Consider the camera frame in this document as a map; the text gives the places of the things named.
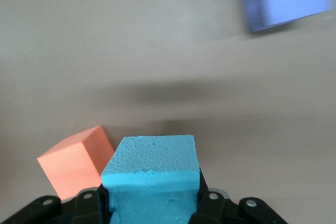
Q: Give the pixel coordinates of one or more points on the orange foam block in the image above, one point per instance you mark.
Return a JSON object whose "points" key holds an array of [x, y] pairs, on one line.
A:
{"points": [[73, 163]]}

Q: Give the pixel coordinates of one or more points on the brown table cover sheet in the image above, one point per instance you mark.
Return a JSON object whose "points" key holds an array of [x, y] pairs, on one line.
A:
{"points": [[131, 51]]}

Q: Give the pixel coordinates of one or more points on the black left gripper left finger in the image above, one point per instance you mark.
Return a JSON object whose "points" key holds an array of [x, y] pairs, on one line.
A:
{"points": [[52, 213]]}

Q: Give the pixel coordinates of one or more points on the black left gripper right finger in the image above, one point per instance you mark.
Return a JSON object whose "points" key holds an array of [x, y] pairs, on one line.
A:
{"points": [[223, 211]]}

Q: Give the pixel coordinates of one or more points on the light blue foam block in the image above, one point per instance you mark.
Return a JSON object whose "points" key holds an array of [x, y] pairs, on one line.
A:
{"points": [[152, 161]]}

